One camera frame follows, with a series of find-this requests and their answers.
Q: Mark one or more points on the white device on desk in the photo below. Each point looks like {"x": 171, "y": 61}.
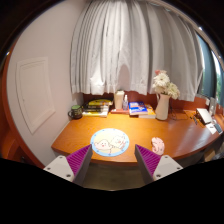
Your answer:
{"x": 204, "y": 115}

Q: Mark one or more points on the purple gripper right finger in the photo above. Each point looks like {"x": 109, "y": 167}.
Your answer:
{"x": 154, "y": 167}

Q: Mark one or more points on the cream box container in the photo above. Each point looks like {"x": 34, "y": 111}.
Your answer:
{"x": 118, "y": 99}

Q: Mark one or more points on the round cartoon mouse pad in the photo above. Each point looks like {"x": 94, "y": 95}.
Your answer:
{"x": 109, "y": 142}

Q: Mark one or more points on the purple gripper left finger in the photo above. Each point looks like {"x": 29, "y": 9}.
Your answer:
{"x": 73, "y": 167}

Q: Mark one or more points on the white and pink flowers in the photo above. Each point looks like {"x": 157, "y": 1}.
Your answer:
{"x": 163, "y": 85}

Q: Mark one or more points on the white wall panel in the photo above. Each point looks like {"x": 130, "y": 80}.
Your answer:
{"x": 33, "y": 91}

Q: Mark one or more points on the stack of books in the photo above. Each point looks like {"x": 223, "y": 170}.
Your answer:
{"x": 97, "y": 108}

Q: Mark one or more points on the dark green mug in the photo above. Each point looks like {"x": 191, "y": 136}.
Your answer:
{"x": 75, "y": 112}

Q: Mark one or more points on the clear sanitizer bottle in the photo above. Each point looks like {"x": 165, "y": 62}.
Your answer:
{"x": 125, "y": 103}

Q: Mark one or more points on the white curtain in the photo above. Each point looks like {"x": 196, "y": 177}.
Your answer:
{"x": 120, "y": 44}

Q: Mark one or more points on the blue book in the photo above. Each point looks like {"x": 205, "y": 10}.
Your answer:
{"x": 137, "y": 108}

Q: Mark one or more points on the white ceramic vase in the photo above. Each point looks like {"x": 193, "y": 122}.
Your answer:
{"x": 162, "y": 107}

